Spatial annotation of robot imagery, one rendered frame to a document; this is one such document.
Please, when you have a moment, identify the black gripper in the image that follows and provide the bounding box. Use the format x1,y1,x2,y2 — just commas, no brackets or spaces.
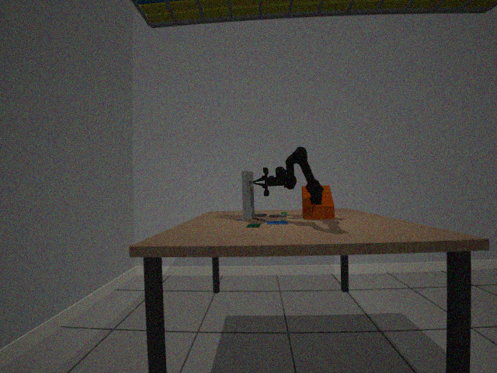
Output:
253,167,276,196

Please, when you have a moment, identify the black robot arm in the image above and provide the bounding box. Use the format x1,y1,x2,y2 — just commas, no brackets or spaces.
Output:
276,147,323,204

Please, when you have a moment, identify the grey panel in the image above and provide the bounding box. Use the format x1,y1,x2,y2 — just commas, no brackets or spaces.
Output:
236,170,255,221

